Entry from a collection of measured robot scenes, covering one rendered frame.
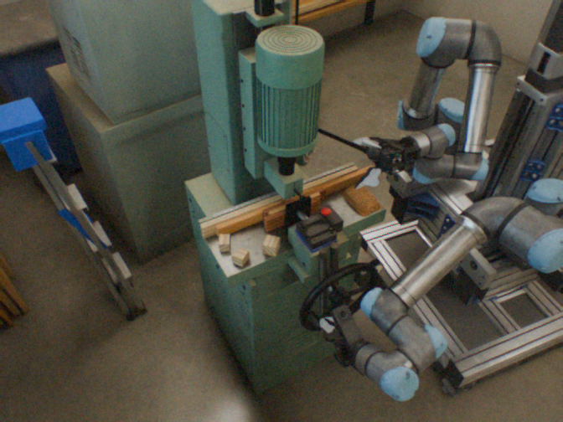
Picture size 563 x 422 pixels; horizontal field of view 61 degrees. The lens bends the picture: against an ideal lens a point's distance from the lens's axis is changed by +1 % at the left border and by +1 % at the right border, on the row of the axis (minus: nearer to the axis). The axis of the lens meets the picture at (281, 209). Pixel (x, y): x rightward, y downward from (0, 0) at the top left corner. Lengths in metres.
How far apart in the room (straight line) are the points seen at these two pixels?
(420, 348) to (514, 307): 1.30
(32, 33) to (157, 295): 1.45
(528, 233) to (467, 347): 1.06
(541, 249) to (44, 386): 2.03
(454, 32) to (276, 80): 0.62
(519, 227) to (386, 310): 0.37
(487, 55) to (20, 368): 2.26
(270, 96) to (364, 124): 2.41
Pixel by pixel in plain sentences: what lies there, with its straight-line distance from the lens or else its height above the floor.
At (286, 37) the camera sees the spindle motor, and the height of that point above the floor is 1.50.
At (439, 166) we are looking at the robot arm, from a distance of 1.59.
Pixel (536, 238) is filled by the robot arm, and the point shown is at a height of 1.21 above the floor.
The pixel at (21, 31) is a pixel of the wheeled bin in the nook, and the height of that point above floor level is 0.96.
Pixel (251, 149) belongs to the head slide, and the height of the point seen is 1.11.
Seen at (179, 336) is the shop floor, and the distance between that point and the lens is 2.41.
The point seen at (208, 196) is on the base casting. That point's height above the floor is 0.80.
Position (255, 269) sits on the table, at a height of 0.88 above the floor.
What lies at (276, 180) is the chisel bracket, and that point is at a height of 1.04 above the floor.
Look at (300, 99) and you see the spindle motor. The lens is 1.26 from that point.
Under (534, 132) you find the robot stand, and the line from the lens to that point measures 1.81.
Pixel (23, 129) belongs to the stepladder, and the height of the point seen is 1.14.
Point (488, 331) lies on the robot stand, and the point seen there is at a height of 0.21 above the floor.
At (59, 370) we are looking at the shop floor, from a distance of 2.48.
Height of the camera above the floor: 2.05
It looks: 45 degrees down
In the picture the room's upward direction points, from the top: 1 degrees clockwise
